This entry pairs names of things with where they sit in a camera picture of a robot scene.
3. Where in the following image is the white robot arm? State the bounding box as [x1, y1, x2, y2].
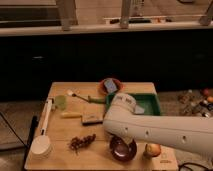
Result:
[103, 93, 213, 157]

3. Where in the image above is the bunch of red grapes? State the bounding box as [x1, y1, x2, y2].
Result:
[69, 134, 96, 152]

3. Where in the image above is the blue sponge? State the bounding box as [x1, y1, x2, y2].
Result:
[104, 78, 117, 93]

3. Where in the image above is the orange plate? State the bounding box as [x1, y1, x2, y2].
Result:
[99, 78, 123, 95]

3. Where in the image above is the grey folded cloth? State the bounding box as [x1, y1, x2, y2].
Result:
[134, 105, 145, 115]

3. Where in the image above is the green plastic tray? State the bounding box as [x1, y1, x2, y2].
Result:
[106, 93, 161, 116]

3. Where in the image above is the dark red bowl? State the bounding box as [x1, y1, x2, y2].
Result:
[109, 136, 137, 162]

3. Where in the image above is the apple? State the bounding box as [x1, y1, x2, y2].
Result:
[144, 143, 161, 158]

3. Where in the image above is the spice bottles group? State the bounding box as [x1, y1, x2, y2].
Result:
[178, 88, 213, 118]

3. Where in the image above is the green handled brush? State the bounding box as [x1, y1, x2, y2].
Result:
[67, 89, 106, 104]

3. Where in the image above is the wooden handled scrub brush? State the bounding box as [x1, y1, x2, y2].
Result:
[60, 112, 103, 126]

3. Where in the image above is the white long handled ladle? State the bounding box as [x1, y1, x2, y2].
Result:
[30, 99, 53, 157]

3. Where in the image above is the black cable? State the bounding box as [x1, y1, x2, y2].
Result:
[178, 162, 212, 171]

